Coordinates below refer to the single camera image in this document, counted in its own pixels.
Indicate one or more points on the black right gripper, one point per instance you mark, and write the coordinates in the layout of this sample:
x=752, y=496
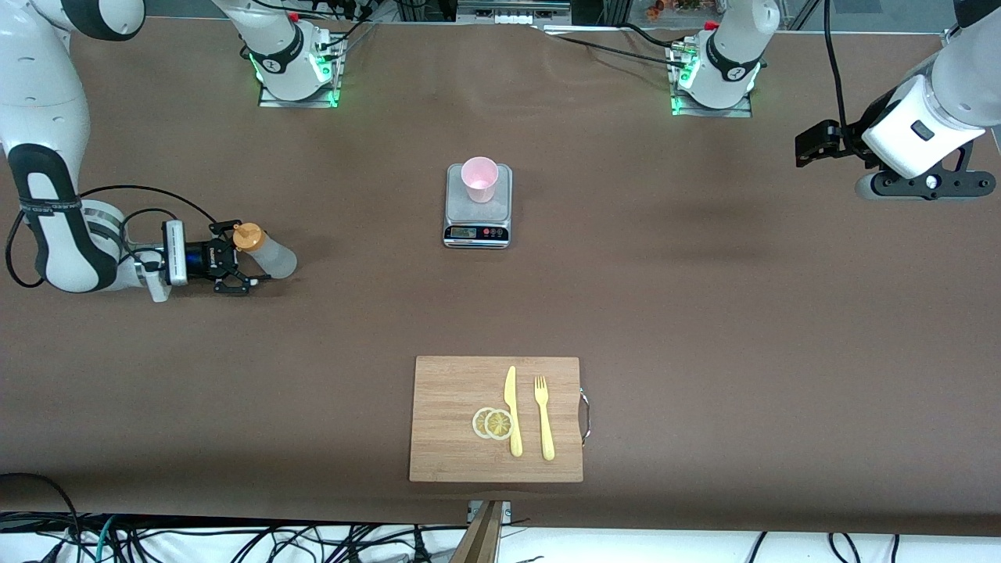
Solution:
x=205, y=258

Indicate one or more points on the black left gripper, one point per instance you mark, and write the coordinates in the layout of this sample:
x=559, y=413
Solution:
x=851, y=141

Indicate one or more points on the translucent sauce bottle orange cap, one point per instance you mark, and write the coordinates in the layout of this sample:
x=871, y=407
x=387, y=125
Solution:
x=274, y=256

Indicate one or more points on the pink plastic cup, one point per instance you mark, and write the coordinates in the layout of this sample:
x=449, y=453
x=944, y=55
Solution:
x=478, y=178

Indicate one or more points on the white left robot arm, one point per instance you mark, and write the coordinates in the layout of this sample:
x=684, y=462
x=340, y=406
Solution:
x=962, y=86

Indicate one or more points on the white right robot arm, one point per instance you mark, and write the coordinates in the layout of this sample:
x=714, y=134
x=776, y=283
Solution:
x=47, y=117

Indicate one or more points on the silver digital kitchen scale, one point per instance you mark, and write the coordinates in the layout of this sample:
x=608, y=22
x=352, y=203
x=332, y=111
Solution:
x=469, y=215

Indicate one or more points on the bamboo cutting board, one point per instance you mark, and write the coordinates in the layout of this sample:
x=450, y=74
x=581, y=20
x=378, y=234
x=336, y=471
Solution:
x=446, y=391

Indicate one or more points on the lemon slice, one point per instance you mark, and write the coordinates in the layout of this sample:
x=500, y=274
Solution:
x=498, y=424
x=477, y=423

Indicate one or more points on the yellow plastic knife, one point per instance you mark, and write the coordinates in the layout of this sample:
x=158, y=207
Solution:
x=510, y=391

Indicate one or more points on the white power strip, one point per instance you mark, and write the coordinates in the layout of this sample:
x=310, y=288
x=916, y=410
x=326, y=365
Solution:
x=512, y=19

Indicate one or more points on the yellow plastic fork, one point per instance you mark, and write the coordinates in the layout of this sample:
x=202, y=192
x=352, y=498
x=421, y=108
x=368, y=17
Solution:
x=546, y=430

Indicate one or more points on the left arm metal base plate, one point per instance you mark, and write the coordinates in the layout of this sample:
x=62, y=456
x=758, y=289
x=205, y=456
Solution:
x=712, y=112

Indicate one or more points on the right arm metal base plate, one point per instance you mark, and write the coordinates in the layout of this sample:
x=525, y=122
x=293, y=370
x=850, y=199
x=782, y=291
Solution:
x=301, y=102

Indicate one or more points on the small metal bracket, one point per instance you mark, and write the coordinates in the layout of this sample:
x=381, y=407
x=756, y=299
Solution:
x=507, y=510

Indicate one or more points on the wooden post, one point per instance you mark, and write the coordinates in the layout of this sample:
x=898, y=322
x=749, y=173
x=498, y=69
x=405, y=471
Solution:
x=483, y=539

